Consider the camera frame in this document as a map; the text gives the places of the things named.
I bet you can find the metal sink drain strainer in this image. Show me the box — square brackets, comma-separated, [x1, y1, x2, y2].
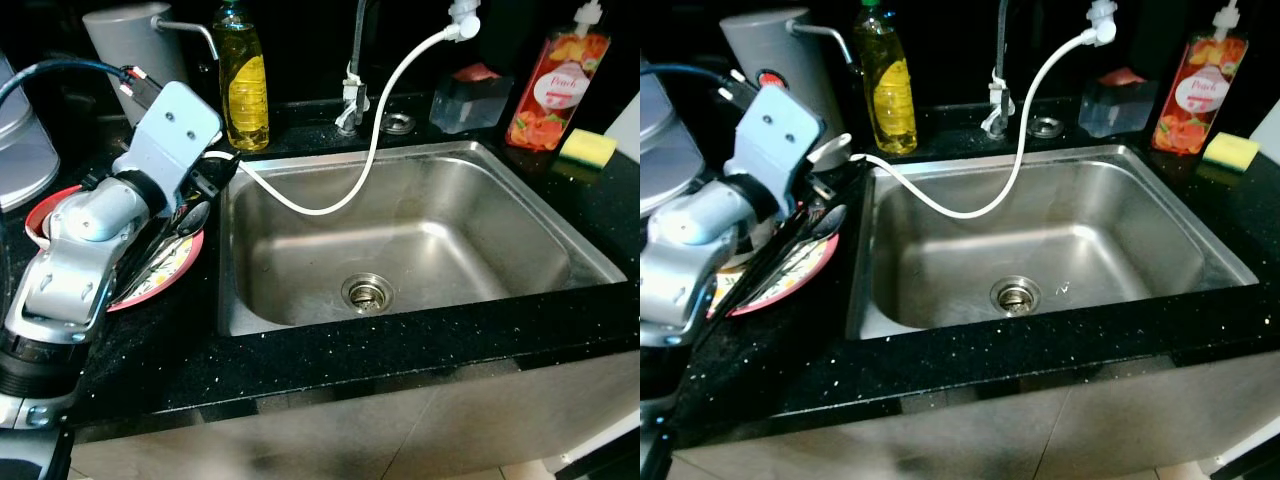
[990, 276, 1043, 317]
[341, 272, 395, 314]

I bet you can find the black chopstick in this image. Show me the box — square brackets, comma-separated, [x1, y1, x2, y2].
[105, 200, 199, 293]
[700, 205, 851, 331]
[695, 200, 843, 323]
[110, 205, 206, 299]

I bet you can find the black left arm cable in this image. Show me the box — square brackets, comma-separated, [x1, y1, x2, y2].
[0, 58, 161, 106]
[640, 62, 756, 101]

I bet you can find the chrome faucet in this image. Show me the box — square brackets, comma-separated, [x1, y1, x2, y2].
[335, 0, 373, 136]
[980, 0, 1016, 139]

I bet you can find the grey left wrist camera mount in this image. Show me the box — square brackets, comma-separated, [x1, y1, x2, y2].
[130, 82, 223, 193]
[722, 83, 829, 201]

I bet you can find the stainless steel sink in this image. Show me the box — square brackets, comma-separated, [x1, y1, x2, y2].
[845, 145, 1259, 341]
[215, 140, 629, 338]

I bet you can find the red rimmed floral plate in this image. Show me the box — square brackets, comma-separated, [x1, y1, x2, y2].
[25, 185, 206, 313]
[705, 230, 841, 319]

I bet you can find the beige cabinet front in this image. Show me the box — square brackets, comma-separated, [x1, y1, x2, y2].
[665, 350, 1280, 480]
[70, 350, 641, 480]

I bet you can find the metal spoon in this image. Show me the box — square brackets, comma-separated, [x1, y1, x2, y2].
[175, 203, 213, 241]
[815, 205, 851, 246]

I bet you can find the yellow dish soap bottle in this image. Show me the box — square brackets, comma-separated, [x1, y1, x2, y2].
[855, 0, 919, 157]
[212, 0, 271, 153]

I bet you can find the clear plastic sponge box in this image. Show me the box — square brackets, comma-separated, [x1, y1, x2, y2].
[430, 62, 516, 135]
[1078, 66, 1161, 139]

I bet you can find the white flexible hose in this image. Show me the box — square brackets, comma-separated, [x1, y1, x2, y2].
[205, 0, 483, 217]
[850, 0, 1119, 220]

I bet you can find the yellow green sponge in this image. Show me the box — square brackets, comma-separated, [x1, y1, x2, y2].
[555, 128, 619, 173]
[1200, 132, 1261, 176]

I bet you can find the grey container with spout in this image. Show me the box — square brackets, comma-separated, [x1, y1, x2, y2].
[82, 3, 219, 126]
[720, 8, 856, 141]

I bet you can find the red bowl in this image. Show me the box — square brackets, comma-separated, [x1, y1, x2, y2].
[24, 184, 86, 251]

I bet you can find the red peach soap bottle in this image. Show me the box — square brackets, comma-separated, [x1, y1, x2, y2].
[1150, 0, 1251, 156]
[505, 0, 613, 153]

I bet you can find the silver metal pot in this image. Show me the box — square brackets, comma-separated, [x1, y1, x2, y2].
[0, 55, 61, 213]
[640, 65, 691, 216]

